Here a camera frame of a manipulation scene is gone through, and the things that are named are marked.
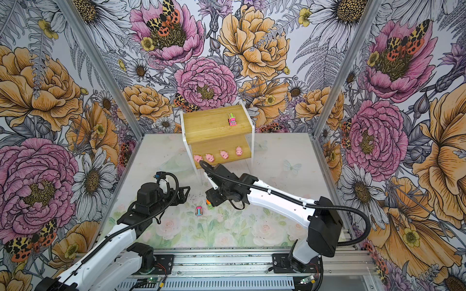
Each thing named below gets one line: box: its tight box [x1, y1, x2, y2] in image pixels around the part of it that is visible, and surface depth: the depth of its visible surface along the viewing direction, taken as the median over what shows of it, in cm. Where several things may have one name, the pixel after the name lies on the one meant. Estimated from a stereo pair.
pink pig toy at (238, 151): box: [235, 145, 243, 157], surface depth 92 cm
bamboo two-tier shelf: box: [180, 100, 255, 184], surface depth 82 cm
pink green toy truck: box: [228, 112, 238, 127], surface depth 80 cm
